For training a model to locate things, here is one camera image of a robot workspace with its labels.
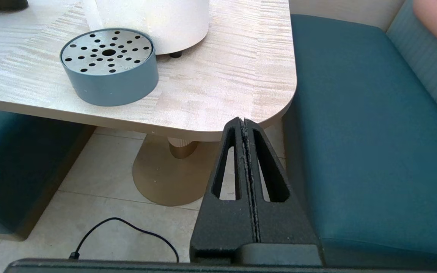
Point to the blue drip tray metal grate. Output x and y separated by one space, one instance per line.
112 79

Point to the teal upholstered bench seat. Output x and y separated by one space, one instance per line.
374 132
21 163

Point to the black plastic cup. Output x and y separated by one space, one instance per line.
8 4

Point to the clear water dispenser white base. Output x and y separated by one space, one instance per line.
154 22

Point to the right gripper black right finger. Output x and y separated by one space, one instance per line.
283 235

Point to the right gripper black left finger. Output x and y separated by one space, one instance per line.
222 231

